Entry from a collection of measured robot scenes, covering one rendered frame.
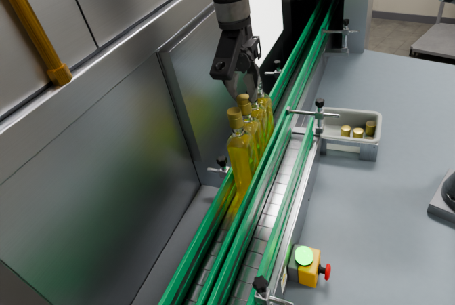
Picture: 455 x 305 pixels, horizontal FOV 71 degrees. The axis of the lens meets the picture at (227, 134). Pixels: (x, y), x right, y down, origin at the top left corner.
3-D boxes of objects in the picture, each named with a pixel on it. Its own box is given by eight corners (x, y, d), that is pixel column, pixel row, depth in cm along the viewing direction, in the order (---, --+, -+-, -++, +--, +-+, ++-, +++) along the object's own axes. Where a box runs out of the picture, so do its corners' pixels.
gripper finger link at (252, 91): (269, 92, 83) (259, 60, 78) (261, 105, 79) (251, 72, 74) (258, 93, 85) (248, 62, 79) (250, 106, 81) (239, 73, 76)
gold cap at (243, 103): (241, 106, 85) (238, 92, 82) (253, 108, 83) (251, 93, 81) (236, 114, 83) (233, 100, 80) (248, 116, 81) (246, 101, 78)
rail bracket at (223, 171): (215, 182, 99) (206, 150, 90) (236, 186, 96) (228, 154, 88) (210, 192, 96) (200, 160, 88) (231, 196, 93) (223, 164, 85)
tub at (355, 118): (319, 123, 131) (319, 106, 125) (379, 129, 122) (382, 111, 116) (310, 152, 119) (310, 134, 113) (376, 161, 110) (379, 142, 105)
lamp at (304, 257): (297, 248, 83) (296, 241, 81) (315, 252, 81) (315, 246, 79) (292, 263, 80) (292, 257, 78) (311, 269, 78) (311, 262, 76)
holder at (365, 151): (306, 123, 133) (305, 108, 128) (378, 131, 122) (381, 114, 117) (296, 150, 121) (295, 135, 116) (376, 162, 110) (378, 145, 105)
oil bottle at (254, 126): (250, 166, 101) (240, 111, 88) (267, 169, 99) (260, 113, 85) (244, 179, 97) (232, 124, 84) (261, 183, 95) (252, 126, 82)
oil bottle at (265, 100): (260, 142, 109) (252, 88, 96) (276, 144, 107) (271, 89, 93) (254, 153, 105) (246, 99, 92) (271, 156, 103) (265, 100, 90)
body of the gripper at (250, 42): (263, 58, 79) (258, 9, 72) (251, 76, 73) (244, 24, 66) (235, 57, 82) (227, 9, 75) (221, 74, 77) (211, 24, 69)
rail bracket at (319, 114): (288, 125, 113) (286, 95, 105) (338, 130, 106) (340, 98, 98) (286, 130, 111) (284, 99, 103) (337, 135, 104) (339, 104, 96)
